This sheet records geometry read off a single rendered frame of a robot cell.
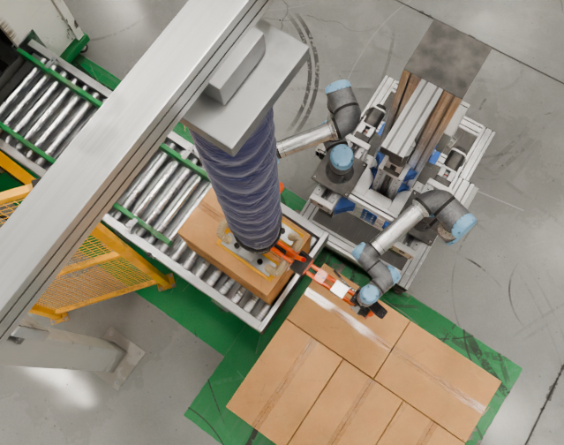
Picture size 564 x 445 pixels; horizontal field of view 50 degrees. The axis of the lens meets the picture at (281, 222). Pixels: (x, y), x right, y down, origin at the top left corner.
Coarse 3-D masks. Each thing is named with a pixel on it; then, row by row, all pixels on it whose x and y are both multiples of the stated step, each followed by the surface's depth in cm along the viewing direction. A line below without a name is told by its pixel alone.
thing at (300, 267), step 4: (300, 252) 285; (304, 252) 284; (304, 256) 285; (308, 256) 284; (292, 260) 283; (296, 260) 284; (308, 260) 284; (312, 260) 283; (292, 264) 284; (296, 264) 284; (300, 264) 284; (304, 264) 284; (308, 264) 284; (292, 268) 283; (296, 268) 283; (300, 268) 283; (304, 268) 283; (308, 268) 284; (296, 272) 285; (300, 272) 282; (304, 272) 281
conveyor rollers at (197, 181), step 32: (32, 96) 393; (64, 96) 393; (96, 96) 391; (0, 128) 387; (32, 128) 386; (64, 128) 385; (160, 160) 378; (192, 160) 378; (192, 192) 374; (128, 224) 368; (160, 224) 368; (192, 256) 362; (224, 288) 356
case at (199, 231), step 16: (208, 192) 330; (208, 208) 327; (192, 224) 325; (208, 224) 325; (192, 240) 323; (208, 240) 323; (304, 240) 321; (208, 256) 329; (224, 256) 320; (272, 256) 320; (224, 272) 354; (240, 272) 318; (288, 272) 331; (256, 288) 316; (272, 288) 315
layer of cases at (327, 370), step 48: (288, 336) 348; (336, 336) 348; (384, 336) 347; (432, 336) 346; (288, 384) 342; (336, 384) 341; (384, 384) 340; (432, 384) 340; (480, 384) 339; (288, 432) 335; (336, 432) 334; (384, 432) 334; (432, 432) 333
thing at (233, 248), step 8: (232, 240) 300; (224, 248) 299; (232, 248) 299; (240, 248) 299; (240, 256) 298; (256, 256) 298; (264, 256) 298; (248, 264) 297; (256, 264) 297; (264, 264) 296; (272, 264) 296; (256, 272) 297; (264, 272) 295; (272, 280) 295
